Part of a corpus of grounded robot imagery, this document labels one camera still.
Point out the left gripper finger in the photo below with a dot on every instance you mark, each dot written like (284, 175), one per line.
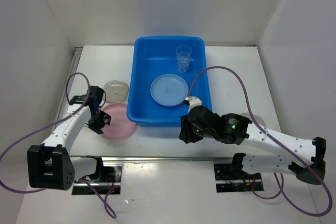
(104, 119)
(96, 126)

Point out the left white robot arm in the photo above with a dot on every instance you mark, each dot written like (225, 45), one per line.
(49, 164)

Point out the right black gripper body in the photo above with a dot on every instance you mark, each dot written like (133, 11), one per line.
(205, 132)

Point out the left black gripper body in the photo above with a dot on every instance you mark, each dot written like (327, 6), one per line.
(94, 115)

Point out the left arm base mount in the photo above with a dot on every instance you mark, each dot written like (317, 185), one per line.
(108, 181)

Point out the clear plastic cup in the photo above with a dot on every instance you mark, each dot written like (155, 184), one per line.
(183, 57)

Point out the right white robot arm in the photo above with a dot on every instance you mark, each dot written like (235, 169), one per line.
(288, 155)

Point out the blue plastic bin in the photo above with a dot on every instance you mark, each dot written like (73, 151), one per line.
(153, 57)

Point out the grey textured glass plate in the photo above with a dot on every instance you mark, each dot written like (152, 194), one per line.
(116, 91)

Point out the light blue round plate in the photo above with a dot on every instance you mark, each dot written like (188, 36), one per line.
(169, 90)

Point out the grey glass plate right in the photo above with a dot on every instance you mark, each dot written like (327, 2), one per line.
(258, 119)

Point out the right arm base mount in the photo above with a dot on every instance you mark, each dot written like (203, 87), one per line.
(229, 181)

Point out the pink round plate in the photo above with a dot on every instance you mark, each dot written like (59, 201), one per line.
(120, 126)

